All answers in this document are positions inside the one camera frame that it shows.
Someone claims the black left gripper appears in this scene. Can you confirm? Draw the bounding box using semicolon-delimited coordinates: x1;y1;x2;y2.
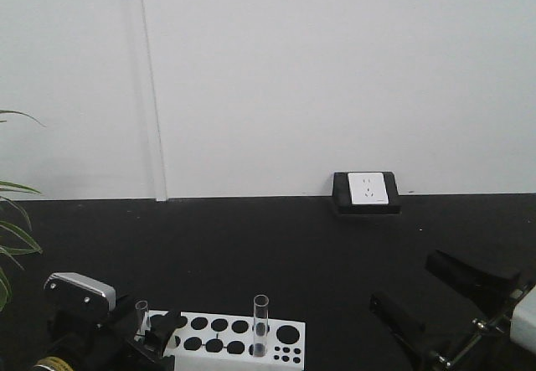
31;295;182;370

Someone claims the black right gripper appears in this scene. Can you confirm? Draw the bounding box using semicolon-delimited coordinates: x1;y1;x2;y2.
369;250;535;370

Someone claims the short clear test tube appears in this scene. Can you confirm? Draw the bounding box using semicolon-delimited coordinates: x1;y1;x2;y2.
135;300;152;334

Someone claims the tall clear test tube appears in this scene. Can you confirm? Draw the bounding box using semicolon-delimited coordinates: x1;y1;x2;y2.
253;294;269;358

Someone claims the white test tube rack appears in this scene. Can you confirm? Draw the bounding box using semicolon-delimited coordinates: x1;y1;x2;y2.
134;309;307;371

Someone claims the green spider plant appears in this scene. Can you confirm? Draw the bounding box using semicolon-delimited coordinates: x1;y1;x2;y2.
0;109;46;313

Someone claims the black socket base block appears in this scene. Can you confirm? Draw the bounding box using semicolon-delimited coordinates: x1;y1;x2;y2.
332;172;401;216

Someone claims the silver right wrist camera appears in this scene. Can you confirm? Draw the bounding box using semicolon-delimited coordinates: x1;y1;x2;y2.
510;288;536;354

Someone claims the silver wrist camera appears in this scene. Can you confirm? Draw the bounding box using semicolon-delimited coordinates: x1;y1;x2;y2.
44;272;116;317
510;288;536;354

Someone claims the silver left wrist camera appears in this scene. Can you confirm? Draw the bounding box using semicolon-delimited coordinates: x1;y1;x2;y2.
44;272;116;317

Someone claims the white wall socket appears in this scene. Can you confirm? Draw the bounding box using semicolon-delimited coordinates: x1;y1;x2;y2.
348;172;389;205

